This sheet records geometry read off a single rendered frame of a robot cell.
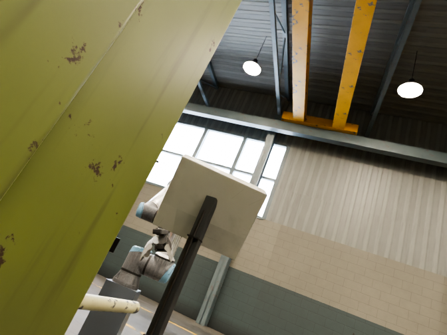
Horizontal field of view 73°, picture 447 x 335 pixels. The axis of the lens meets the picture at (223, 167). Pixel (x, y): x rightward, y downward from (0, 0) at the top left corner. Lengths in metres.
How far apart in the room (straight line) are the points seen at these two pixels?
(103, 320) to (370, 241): 7.13
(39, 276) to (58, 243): 0.07
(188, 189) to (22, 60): 0.73
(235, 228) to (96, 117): 0.64
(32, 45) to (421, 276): 8.47
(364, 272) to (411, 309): 1.13
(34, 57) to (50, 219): 0.35
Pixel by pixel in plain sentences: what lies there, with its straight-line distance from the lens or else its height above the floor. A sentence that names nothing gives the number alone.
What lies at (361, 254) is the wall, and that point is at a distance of 8.35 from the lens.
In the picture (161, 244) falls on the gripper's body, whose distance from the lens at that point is 1.55.
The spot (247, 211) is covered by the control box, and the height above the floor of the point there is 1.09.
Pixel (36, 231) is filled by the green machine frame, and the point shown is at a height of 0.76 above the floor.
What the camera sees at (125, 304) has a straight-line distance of 1.25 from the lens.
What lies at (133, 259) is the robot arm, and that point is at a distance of 2.26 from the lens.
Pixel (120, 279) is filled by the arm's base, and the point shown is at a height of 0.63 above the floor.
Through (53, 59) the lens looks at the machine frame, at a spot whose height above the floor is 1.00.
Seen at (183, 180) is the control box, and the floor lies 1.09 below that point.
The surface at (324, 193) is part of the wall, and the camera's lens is 8.71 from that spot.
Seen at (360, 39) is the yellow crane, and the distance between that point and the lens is 6.68.
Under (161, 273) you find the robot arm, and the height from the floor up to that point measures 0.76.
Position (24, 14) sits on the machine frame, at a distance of 0.51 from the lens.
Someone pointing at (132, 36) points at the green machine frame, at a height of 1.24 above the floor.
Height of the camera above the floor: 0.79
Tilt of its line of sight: 21 degrees up
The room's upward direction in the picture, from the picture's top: 23 degrees clockwise
